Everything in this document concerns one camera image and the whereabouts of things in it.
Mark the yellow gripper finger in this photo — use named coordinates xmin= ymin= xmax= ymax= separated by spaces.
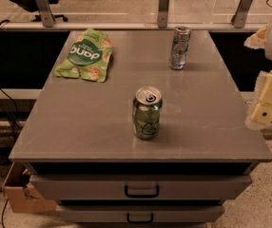
xmin=245 ymin=70 xmax=272 ymax=130
xmin=243 ymin=25 xmax=268 ymax=49

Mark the silver blue redbull can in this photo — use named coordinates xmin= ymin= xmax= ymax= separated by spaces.
xmin=168 ymin=26 xmax=191 ymax=70

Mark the green rice chip bag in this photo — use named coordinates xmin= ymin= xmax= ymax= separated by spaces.
xmin=54 ymin=28 xmax=113 ymax=83

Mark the green soda can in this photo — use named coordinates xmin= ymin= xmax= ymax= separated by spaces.
xmin=132 ymin=86 xmax=163 ymax=140

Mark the grey drawer cabinet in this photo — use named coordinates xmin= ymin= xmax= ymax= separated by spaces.
xmin=10 ymin=30 xmax=272 ymax=228

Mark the lower grey drawer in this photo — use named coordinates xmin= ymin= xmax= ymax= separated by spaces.
xmin=56 ymin=205 xmax=224 ymax=224

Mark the grey drawer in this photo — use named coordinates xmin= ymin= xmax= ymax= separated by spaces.
xmin=30 ymin=175 xmax=252 ymax=200
xmin=56 ymin=205 xmax=224 ymax=224

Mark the upper grey drawer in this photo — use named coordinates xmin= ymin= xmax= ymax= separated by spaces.
xmin=30 ymin=175 xmax=252 ymax=200

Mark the cardboard box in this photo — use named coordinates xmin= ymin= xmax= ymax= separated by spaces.
xmin=3 ymin=163 xmax=56 ymax=214

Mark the right metal bracket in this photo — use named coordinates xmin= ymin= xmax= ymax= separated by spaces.
xmin=231 ymin=0 xmax=253 ymax=29

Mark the metal bracket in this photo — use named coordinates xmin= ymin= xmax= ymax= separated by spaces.
xmin=157 ymin=0 xmax=169 ymax=29
xmin=35 ymin=0 xmax=55 ymax=28
xmin=231 ymin=0 xmax=253 ymax=29

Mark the middle metal bracket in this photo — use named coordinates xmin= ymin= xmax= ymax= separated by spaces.
xmin=157 ymin=0 xmax=169 ymax=29

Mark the left metal bracket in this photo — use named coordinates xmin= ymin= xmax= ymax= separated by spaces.
xmin=35 ymin=0 xmax=55 ymax=28

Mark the black cable left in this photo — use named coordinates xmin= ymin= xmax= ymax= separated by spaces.
xmin=0 ymin=18 xmax=23 ymax=228

